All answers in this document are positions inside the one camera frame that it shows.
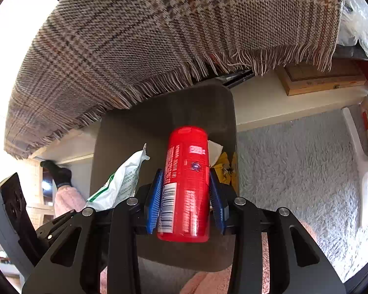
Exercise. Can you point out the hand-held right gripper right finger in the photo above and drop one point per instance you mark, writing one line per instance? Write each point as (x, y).
(219, 208)

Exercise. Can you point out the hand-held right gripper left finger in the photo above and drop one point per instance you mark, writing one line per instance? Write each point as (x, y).
(153, 208)

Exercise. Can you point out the red plastic bottle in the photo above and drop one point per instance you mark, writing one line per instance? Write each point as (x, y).
(184, 190)

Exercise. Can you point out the small yellow wrapper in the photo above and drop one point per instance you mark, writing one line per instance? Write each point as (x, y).
(224, 168)

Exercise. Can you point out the white and green bag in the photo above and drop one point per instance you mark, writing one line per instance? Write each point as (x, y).
(122, 180)

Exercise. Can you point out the dark trash bin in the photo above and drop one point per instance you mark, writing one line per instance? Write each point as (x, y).
(156, 110)

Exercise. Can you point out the white paper scrap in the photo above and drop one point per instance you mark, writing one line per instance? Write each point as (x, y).
(215, 151)

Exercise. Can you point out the person's left leg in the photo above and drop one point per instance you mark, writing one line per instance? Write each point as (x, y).
(67, 199)

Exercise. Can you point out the person's leg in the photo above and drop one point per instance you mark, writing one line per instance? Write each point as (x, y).
(208, 284)
(67, 199)

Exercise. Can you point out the person's right leg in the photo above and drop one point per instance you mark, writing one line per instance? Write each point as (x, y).
(208, 284)

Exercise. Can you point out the black metal rods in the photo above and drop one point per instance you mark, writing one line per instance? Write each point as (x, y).
(239, 76)

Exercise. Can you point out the white plastic stool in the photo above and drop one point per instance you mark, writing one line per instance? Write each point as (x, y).
(363, 165)

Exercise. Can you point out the flat wooden box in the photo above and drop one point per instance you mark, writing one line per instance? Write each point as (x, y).
(319, 79)

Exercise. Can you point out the plaid fringed tablecloth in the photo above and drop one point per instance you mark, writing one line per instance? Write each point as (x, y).
(141, 36)

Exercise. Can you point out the clear plastic bag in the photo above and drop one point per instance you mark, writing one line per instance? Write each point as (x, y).
(355, 21)

